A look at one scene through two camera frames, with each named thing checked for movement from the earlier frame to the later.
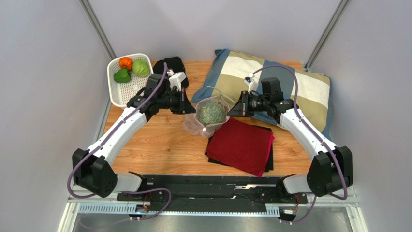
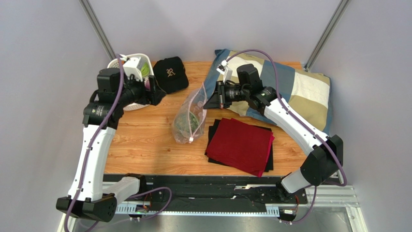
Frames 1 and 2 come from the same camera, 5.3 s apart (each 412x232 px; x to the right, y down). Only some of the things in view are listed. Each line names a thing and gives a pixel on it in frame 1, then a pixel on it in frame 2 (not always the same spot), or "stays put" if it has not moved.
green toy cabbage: [140, 67] stays put
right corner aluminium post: [326, 35] stays put
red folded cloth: [243, 145] stays put
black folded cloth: [269, 166] stays put
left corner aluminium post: [90, 15] stays put
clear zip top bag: [212, 114] -> [189, 118]
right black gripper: [242, 102] -> [220, 95]
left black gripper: [184, 105] -> [155, 94]
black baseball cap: [174, 63] stays put
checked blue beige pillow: [230, 73] stays put
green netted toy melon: [212, 113] -> [187, 122]
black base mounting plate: [211, 190] stays put
